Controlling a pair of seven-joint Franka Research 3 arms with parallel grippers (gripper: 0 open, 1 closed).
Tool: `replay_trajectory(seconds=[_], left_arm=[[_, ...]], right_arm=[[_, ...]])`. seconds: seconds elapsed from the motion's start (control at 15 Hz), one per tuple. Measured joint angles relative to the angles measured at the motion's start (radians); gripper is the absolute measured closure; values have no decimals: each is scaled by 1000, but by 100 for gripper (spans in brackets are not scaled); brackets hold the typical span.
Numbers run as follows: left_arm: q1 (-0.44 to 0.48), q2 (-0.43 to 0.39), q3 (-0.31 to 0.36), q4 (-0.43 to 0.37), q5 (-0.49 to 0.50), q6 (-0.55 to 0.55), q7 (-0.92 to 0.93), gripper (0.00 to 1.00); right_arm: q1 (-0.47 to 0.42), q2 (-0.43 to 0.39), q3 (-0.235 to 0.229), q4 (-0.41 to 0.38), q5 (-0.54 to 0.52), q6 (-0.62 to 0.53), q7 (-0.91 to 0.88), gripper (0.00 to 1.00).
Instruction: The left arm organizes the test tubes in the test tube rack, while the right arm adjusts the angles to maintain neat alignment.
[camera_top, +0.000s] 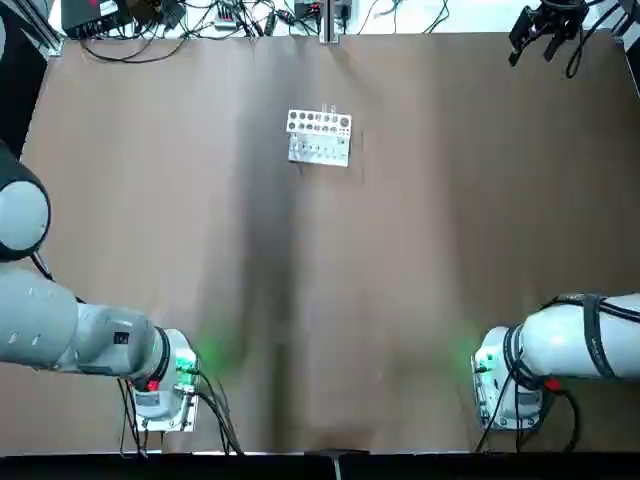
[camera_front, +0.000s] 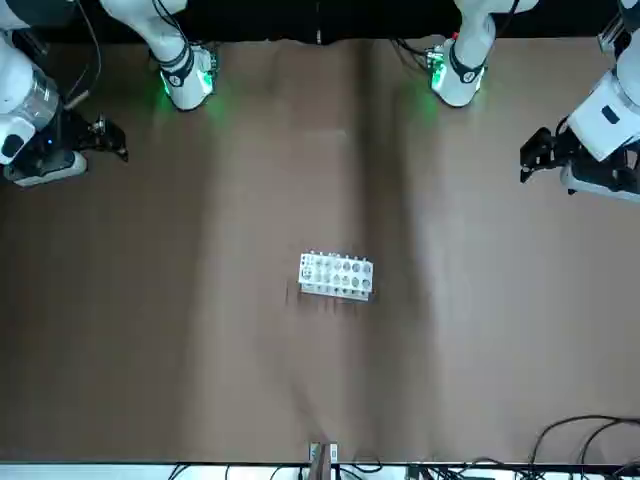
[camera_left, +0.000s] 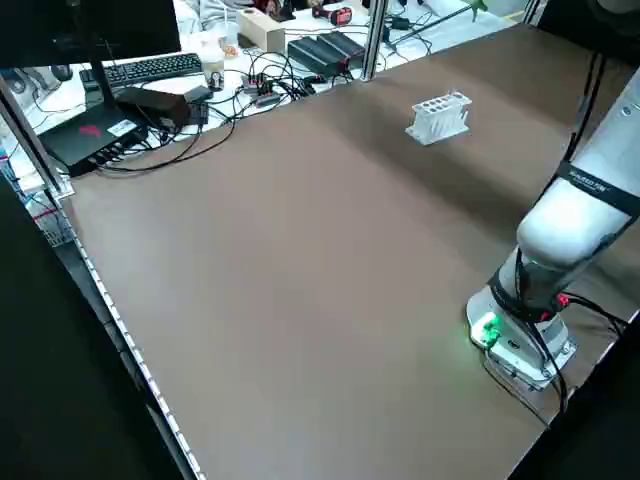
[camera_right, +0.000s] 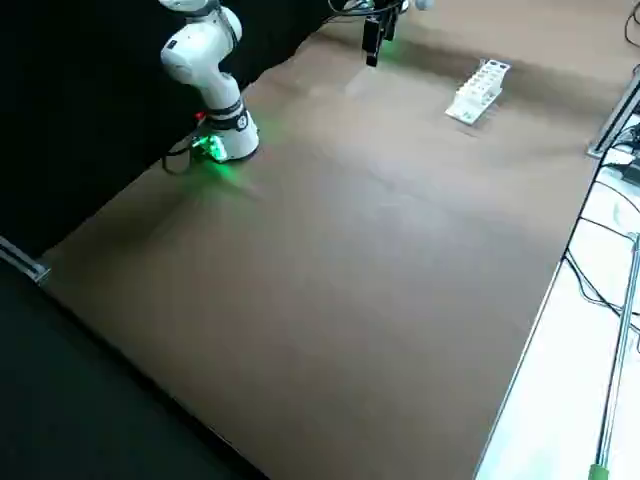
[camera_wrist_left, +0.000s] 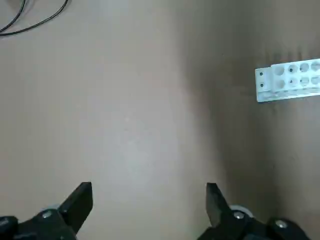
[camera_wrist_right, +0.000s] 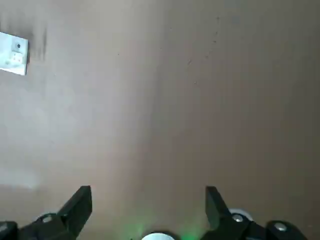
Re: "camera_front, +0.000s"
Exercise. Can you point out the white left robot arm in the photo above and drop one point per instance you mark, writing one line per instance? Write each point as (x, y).
(460, 80)

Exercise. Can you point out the white test tube rack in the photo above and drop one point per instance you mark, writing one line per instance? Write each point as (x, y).
(335, 272)

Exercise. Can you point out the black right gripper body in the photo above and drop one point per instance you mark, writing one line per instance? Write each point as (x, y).
(67, 132)

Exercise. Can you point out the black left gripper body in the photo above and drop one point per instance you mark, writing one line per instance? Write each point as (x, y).
(564, 147)

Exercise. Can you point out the aluminium frame post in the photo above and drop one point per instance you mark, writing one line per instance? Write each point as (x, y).
(324, 462)

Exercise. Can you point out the white desk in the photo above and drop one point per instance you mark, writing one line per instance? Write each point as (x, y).
(100, 473)

